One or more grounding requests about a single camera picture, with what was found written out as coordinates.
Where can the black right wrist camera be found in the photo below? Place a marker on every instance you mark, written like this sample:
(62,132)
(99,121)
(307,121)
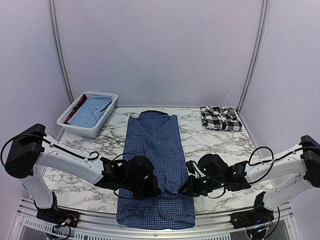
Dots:
(210,165)

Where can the right aluminium wall post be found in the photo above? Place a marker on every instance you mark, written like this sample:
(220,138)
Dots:
(255,54)

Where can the aluminium front rail frame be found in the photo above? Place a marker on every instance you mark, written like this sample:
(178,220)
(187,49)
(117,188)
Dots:
(103,226)

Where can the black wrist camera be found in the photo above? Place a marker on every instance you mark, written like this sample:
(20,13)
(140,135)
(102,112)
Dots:
(139,167)
(210,165)

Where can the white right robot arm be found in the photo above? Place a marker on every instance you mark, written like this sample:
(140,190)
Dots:
(300,165)

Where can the red black folded garment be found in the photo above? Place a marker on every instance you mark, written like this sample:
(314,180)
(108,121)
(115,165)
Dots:
(81,101)

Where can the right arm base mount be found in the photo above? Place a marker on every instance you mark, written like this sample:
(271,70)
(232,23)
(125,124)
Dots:
(245,219)

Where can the light blue folded shirt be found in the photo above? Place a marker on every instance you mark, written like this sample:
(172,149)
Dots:
(91,111)

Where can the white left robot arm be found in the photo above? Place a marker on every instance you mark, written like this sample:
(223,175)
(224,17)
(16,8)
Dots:
(33,147)

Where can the left aluminium wall post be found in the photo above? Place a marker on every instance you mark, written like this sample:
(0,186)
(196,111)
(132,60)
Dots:
(59,50)

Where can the white plastic basket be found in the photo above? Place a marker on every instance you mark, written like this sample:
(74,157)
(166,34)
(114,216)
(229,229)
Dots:
(83,131)

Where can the aluminium wall post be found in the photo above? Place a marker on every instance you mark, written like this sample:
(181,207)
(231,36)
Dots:
(255,54)
(59,50)

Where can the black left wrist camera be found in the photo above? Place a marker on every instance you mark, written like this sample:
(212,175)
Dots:
(139,167)

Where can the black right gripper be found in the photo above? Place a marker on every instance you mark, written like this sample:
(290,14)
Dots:
(192,191)

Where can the black white plaid shirt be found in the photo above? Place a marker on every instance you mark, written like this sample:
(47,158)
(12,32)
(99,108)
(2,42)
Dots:
(220,118)

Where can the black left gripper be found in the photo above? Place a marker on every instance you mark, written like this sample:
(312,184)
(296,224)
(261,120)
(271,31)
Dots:
(153,188)

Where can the blue checked shirt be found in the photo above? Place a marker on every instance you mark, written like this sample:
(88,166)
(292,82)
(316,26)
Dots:
(156,136)

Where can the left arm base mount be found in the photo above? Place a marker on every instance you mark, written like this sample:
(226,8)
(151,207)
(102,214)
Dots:
(58,216)

